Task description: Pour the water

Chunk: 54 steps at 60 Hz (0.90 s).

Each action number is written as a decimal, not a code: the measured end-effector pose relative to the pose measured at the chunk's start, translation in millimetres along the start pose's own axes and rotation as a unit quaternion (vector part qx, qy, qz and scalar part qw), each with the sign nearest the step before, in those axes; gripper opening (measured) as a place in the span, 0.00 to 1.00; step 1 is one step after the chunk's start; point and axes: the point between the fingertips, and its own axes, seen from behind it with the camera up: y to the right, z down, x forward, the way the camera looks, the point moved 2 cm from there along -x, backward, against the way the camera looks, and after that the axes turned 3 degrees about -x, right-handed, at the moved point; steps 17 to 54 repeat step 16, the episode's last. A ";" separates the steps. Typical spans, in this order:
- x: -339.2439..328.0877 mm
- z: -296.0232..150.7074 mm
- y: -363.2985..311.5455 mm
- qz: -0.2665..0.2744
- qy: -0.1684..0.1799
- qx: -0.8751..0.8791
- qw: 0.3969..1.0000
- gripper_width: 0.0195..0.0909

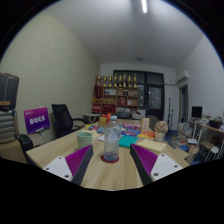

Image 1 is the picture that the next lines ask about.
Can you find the small standing picture frame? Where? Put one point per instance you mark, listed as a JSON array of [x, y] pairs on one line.
[[145, 124]]

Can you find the white wall air conditioner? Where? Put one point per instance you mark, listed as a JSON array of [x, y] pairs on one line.
[[182, 76]]

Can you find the teal book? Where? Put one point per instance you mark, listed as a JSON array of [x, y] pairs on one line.
[[127, 141]]

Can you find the black computer monitor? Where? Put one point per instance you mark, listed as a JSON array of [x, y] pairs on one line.
[[196, 111]]

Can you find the dark suitcase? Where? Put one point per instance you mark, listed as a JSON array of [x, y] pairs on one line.
[[8, 91]]

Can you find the purple sign board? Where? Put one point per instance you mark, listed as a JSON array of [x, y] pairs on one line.
[[36, 120]]

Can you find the small round side table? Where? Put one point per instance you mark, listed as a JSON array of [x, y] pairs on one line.
[[91, 116]]

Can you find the black padded chair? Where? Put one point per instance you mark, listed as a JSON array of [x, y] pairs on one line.
[[26, 145]]

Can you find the yellow gift box red ribbon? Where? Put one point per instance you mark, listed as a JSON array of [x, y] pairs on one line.
[[102, 121]]

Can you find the cluttered wooden side desk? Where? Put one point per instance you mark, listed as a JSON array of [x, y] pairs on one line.
[[210, 126]]

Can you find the dark glass double door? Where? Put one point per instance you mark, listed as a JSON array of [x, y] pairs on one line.
[[153, 93]]

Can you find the wooden shelf unit with trophies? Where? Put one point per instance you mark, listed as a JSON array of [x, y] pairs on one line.
[[115, 96]]

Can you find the orange book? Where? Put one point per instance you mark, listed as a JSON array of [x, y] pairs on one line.
[[146, 135]]

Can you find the clear plastic water bottle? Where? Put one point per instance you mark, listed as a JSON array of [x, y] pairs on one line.
[[111, 140]]

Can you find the grey office chair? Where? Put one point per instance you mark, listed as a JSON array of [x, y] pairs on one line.
[[153, 120]]

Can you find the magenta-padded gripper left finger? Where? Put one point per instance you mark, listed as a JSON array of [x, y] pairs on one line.
[[63, 168]]

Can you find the black mesh office chair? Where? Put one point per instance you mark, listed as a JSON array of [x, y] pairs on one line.
[[61, 118]]

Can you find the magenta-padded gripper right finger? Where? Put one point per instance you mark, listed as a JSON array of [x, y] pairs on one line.
[[160, 166]]

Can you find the grey ribbed suitcase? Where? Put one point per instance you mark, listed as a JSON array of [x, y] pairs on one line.
[[7, 126]]

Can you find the white book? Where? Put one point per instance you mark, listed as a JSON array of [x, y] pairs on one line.
[[100, 138]]

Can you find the floor piles of books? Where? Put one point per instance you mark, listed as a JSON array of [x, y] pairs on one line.
[[185, 136]]

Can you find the yellow notebook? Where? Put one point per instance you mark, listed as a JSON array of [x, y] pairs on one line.
[[151, 145]]

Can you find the pink patterned packet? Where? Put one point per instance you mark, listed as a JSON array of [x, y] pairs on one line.
[[131, 127]]

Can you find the pink flowers in pot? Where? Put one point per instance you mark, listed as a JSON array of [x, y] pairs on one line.
[[161, 128]]

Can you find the white round stool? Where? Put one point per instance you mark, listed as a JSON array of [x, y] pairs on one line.
[[212, 150]]

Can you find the black tripod stand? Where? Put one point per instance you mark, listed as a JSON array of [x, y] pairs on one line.
[[169, 115]]

